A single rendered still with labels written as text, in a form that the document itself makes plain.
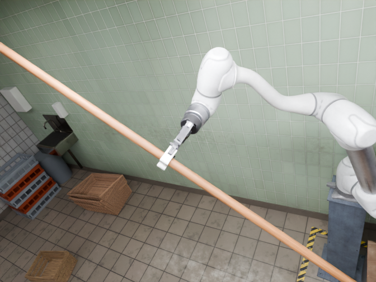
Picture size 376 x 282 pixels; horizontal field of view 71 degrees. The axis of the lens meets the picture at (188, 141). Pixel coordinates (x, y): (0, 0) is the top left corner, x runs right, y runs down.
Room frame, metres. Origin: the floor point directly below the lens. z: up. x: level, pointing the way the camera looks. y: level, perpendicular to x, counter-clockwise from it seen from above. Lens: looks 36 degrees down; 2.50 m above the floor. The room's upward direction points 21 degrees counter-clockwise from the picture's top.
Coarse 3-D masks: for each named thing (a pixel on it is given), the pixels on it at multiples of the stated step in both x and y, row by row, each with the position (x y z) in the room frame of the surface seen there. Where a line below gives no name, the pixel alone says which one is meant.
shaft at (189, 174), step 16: (0, 48) 1.01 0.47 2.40; (32, 64) 0.96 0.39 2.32; (48, 80) 0.91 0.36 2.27; (80, 96) 0.87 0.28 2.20; (96, 112) 0.82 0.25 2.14; (128, 128) 0.78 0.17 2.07; (144, 144) 0.72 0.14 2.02; (192, 176) 0.63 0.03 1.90; (224, 192) 0.59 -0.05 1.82; (240, 208) 0.54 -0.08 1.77; (256, 224) 0.50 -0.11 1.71; (288, 240) 0.45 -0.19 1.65; (304, 256) 0.41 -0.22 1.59; (336, 272) 0.35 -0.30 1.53
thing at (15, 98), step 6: (0, 90) 3.88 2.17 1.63; (6, 90) 3.77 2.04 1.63; (12, 90) 3.74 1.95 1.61; (18, 90) 3.79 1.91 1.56; (6, 96) 3.84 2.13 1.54; (12, 96) 3.73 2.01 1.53; (18, 96) 3.75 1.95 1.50; (12, 102) 3.82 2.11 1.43; (18, 102) 3.71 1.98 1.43; (24, 102) 3.76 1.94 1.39; (18, 108) 3.79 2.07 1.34; (24, 108) 3.72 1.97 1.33; (30, 108) 3.77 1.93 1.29
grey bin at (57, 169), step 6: (36, 156) 3.74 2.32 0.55; (42, 156) 3.68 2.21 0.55; (48, 156) 3.60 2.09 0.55; (54, 156) 3.65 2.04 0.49; (60, 156) 3.78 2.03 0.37; (42, 162) 3.54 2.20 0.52; (48, 162) 3.56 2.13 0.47; (54, 162) 3.60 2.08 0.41; (60, 162) 3.67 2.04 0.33; (48, 168) 3.55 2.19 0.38; (54, 168) 3.57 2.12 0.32; (60, 168) 3.61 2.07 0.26; (66, 168) 3.69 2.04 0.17; (48, 174) 3.56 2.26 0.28; (54, 174) 3.56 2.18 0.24; (60, 174) 3.58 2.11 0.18; (66, 174) 3.63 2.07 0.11; (54, 180) 3.56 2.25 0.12; (60, 180) 3.56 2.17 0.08; (66, 180) 3.59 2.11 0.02
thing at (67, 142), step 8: (48, 120) 3.48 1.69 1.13; (56, 120) 3.54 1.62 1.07; (64, 120) 3.41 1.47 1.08; (56, 128) 3.63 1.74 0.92; (64, 128) 3.50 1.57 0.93; (48, 136) 3.56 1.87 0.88; (56, 136) 3.46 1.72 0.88; (64, 136) 3.37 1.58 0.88; (72, 136) 3.37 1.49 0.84; (40, 144) 3.40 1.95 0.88; (48, 144) 3.30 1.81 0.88; (56, 144) 3.22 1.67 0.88; (64, 144) 3.25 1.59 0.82; (72, 144) 3.32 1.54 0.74; (48, 152) 3.30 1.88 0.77; (56, 152) 3.16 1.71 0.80; (64, 152) 3.20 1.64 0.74
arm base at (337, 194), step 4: (328, 184) 1.02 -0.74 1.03; (332, 184) 1.01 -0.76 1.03; (332, 188) 1.00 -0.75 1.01; (336, 188) 0.97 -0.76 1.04; (336, 192) 0.95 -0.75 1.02; (340, 192) 0.93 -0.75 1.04; (332, 196) 0.94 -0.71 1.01; (336, 196) 0.93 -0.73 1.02; (340, 196) 0.92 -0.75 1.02; (344, 196) 0.90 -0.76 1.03; (348, 196) 0.89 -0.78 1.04; (352, 196) 0.87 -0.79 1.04; (348, 200) 0.88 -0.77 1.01; (352, 200) 0.87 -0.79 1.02; (356, 200) 0.86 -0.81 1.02
